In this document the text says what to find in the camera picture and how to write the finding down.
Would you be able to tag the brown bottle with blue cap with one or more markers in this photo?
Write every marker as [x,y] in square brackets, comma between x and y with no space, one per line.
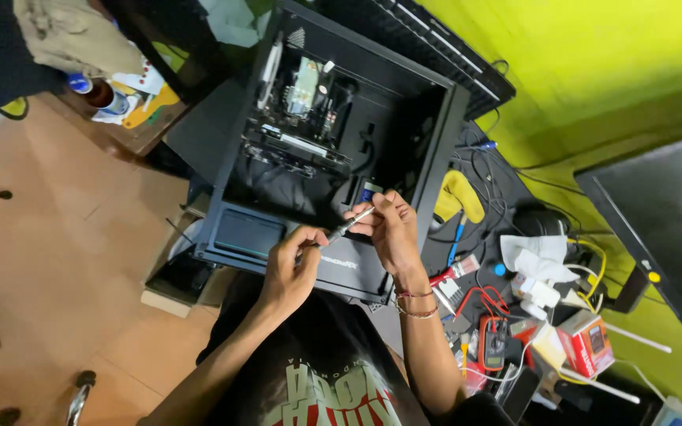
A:
[95,92]

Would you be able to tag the white antenna rod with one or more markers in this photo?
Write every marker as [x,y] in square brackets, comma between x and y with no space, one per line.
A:
[637,338]
[601,386]

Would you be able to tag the black smartphone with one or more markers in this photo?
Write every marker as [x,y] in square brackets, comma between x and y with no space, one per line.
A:
[520,395]

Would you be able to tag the beige cloth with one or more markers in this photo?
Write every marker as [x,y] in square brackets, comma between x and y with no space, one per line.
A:
[74,32]

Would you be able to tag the orange multimeter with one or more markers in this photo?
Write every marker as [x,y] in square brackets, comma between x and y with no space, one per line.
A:
[493,343]

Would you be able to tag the chrome chair leg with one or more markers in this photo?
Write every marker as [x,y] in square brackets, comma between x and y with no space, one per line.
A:
[79,399]

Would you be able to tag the black graphics card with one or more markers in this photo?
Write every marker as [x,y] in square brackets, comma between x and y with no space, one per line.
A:
[299,145]

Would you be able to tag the black monitor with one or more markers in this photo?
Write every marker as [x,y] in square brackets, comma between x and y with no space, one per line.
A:
[660,219]

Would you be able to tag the motherboard with components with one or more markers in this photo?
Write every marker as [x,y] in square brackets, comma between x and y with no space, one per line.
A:
[305,89]

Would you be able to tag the blue round cap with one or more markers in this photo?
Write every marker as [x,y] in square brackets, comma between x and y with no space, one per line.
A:
[499,270]

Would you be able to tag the wooden table with clutter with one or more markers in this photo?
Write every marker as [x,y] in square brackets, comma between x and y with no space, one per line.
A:
[134,112]

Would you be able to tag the black printed t-shirt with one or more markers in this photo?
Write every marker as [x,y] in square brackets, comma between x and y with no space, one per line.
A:
[311,367]

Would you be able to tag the silver precision screwdriver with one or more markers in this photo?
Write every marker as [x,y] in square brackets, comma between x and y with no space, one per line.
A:
[341,229]

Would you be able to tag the red cardboard box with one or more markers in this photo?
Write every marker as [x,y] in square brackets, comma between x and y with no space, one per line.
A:
[587,343]

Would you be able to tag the white power adapter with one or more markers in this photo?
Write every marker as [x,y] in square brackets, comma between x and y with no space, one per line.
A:
[535,291]

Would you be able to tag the black round device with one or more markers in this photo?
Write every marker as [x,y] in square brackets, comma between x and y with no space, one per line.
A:
[542,222]

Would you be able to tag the yellow cloth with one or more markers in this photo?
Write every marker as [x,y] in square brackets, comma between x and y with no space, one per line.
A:
[459,192]

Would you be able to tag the person's right hand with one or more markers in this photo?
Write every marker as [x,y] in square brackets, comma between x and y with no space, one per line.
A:
[397,236]

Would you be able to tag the black computer case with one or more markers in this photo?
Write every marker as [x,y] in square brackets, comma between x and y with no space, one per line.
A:
[376,118]

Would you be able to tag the black keyboard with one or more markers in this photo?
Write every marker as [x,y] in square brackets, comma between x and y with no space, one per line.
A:
[435,47]

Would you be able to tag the white crumpled tissue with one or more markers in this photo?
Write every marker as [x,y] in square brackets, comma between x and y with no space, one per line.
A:
[536,254]

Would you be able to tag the person's left hand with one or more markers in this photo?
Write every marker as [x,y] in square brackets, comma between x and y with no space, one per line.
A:
[285,272]

